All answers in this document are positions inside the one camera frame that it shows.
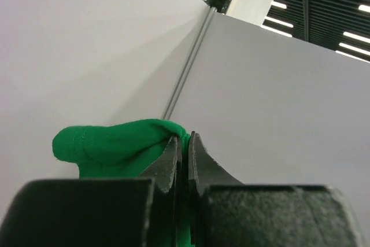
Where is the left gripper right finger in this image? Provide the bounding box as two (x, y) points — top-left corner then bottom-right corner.
(188, 131), (243, 197)

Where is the left aluminium frame post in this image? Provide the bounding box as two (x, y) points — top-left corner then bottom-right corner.
(161, 7), (217, 120)

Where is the green t shirt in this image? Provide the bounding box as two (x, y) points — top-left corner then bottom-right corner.
(51, 118), (193, 247)

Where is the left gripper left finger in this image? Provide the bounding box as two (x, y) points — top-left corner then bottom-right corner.
(141, 136), (182, 194)

